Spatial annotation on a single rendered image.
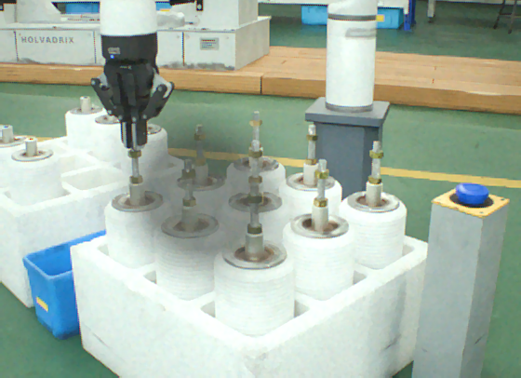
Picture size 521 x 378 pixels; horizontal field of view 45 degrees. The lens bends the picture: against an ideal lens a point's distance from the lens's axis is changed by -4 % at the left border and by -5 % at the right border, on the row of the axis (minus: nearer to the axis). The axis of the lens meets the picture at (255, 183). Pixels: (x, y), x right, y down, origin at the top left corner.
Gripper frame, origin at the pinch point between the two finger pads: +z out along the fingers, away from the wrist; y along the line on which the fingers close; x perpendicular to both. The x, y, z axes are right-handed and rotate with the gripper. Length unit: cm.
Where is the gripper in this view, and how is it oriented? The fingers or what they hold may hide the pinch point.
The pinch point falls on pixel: (134, 134)
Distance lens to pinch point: 91.8
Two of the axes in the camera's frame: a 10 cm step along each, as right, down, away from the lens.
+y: 8.9, 1.6, -4.3
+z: 0.0, 9.4, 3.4
